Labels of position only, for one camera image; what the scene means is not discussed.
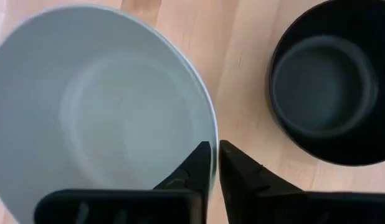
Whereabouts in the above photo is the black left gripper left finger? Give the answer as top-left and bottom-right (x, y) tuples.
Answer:
(33, 141), (212, 224)

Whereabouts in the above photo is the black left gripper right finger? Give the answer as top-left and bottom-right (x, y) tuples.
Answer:
(218, 139), (385, 224)

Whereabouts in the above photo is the white shallow bowl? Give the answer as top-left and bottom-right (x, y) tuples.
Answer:
(0, 3), (219, 224)

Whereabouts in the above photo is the black shallow bowl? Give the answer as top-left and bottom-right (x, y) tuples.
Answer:
(267, 0), (385, 167)

